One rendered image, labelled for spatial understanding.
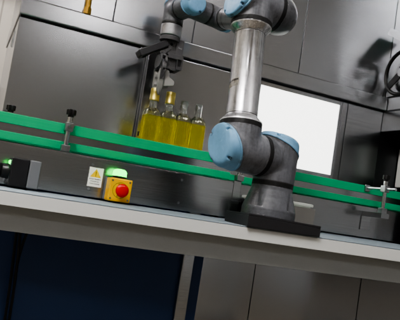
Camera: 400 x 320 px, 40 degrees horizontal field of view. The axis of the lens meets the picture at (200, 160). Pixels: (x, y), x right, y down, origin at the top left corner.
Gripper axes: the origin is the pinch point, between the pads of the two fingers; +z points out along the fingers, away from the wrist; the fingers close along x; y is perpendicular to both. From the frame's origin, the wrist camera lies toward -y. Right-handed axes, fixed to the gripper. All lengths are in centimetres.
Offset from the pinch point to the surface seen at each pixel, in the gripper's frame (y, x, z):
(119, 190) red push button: -13.6, -25.8, 36.4
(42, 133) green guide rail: -36.8, -13.9, 22.8
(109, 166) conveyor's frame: -15.5, -15.8, 29.5
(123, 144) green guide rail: -11.8, -14.0, 21.7
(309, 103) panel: 72, 13, -12
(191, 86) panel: 17.6, 12.1, -7.4
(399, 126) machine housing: 114, 5, -11
